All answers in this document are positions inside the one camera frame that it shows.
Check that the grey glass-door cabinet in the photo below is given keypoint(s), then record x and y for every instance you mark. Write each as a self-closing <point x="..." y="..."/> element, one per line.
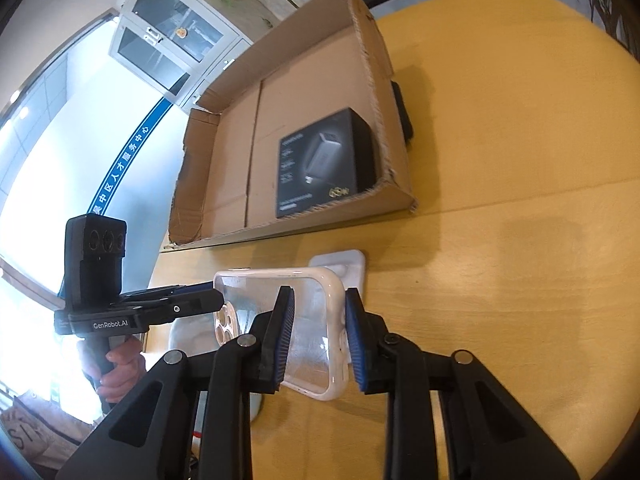
<point x="165" y="25"/>

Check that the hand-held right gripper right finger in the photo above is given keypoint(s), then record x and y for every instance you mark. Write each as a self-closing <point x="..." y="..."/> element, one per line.
<point x="357" y="340"/>

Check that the person's left hand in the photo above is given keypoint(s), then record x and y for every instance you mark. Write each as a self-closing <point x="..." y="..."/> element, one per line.
<point x="125" y="370"/>

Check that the white plastic object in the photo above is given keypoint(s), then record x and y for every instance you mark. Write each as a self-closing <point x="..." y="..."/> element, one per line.
<point x="345" y="260"/>

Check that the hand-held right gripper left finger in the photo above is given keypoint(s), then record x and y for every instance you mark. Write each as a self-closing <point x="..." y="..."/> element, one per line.
<point x="282" y="335"/>

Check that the clear white-rimmed phone case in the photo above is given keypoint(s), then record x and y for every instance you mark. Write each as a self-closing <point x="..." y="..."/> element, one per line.
<point x="310" y="320"/>

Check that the brown printed sack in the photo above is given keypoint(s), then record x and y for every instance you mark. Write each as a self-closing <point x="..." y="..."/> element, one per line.
<point x="35" y="425"/>

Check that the cardboard box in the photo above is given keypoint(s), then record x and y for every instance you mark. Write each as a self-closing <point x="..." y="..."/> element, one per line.
<point x="235" y="170"/>

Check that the dark leafy plant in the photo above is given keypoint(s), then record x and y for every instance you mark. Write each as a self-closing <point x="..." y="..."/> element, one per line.
<point x="610" y="5"/>

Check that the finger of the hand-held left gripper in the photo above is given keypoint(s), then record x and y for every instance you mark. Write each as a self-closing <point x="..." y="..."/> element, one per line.
<point x="197" y="287"/>
<point x="195" y="306"/>

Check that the black charger package box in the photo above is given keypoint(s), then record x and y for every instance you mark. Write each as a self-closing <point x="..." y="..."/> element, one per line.
<point x="320" y="160"/>

